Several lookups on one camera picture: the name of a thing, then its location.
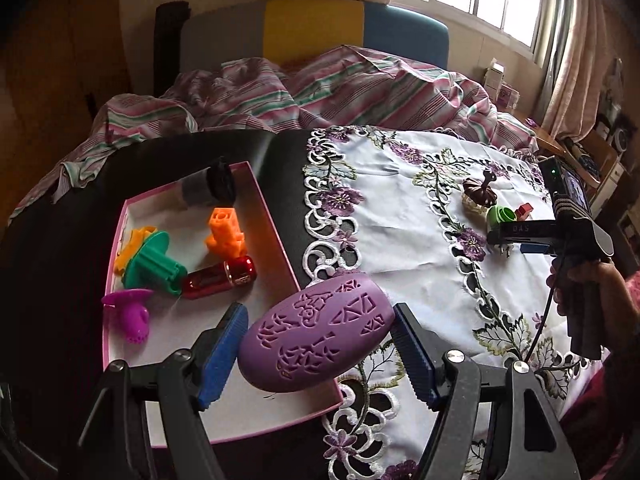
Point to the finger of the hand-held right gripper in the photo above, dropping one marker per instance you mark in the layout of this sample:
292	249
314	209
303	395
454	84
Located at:
535	249
525	231

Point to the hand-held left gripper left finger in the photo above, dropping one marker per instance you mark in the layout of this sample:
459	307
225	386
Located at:
220	360

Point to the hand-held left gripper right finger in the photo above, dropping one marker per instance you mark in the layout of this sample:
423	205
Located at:
412	355

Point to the green plug-in device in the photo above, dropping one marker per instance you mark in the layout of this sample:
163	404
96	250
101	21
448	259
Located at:
500	215

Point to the red metal cylinder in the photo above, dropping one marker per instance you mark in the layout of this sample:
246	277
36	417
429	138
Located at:
220	277

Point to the purple perforated egg-shaped case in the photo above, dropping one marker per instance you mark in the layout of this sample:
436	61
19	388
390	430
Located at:
310	330

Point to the pink-edged white box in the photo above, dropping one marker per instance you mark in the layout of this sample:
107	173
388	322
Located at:
270	260

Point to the orange plastic block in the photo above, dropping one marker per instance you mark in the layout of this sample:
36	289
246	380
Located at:
225	230

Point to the person's right hand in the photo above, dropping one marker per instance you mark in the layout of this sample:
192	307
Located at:
617	285

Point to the red wooden block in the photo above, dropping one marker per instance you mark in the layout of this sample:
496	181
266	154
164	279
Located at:
525	211

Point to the dark brown carved wooden ornament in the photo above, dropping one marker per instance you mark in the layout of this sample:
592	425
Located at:
480	190

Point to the wooden desk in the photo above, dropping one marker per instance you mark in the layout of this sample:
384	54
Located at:
545	137

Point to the magenta plastic strainer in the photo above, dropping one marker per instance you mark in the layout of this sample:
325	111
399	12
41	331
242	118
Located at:
132	315

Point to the cluttered shelf unit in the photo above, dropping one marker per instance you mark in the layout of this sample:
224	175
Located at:
620	125

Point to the teal green plastic spool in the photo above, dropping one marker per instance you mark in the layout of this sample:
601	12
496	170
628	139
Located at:
155	260

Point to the white embroidered floral tablecloth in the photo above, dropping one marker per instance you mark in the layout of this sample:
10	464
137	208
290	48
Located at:
400	200

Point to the small purple box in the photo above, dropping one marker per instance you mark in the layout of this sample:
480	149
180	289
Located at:
507	97

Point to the yellow plastic piece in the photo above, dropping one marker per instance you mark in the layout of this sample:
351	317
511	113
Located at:
127	255

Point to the tall white carton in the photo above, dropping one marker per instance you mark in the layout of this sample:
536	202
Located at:
494	72

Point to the dark grey cylinder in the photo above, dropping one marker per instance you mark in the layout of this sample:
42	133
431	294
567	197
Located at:
200	190

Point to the person's pink clothing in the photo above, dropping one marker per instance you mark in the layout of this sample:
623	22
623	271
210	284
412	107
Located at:
615	410

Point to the black leather cover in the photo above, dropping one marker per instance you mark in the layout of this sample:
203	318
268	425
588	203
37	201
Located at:
60	260

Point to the striped pink green blanket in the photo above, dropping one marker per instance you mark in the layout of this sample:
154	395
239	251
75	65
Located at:
350	90

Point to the blue headboard panel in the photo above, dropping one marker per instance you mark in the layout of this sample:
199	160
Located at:
405	32

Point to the yellow headboard panel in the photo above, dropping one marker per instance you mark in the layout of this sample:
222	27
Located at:
315	27

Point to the grey headboard panel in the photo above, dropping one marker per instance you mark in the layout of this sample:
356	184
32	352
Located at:
220	35

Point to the black headboard side post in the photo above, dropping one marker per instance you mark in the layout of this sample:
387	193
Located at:
172	45

